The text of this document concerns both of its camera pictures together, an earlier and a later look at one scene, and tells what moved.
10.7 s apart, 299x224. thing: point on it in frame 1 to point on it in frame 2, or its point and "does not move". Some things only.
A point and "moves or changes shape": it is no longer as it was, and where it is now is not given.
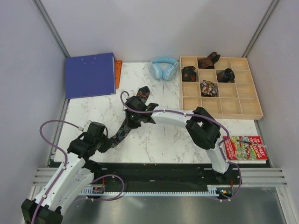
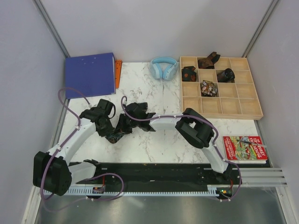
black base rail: x=165 y=176 does not move
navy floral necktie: x=143 y=94 moves or changes shape
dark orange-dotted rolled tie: x=188 y=73 does not move
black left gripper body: x=103 y=143 to x=108 y=129
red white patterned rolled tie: x=208 y=88 does not move
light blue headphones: x=164 y=67 does not move
